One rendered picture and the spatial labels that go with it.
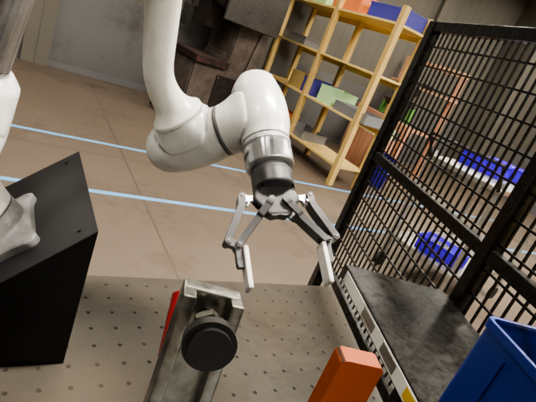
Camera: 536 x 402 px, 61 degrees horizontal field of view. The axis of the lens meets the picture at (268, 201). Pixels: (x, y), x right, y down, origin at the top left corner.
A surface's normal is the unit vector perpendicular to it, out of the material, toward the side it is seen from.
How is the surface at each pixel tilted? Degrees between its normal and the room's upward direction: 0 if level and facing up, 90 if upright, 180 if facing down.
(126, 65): 90
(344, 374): 90
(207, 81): 90
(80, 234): 42
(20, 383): 0
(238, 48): 90
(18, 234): 32
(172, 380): 81
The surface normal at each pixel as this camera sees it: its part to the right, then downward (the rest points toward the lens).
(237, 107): -0.44, -0.29
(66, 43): 0.42, 0.46
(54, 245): -0.29, -0.75
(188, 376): 0.18, 0.25
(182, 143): -0.06, 0.55
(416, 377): 0.35, -0.88
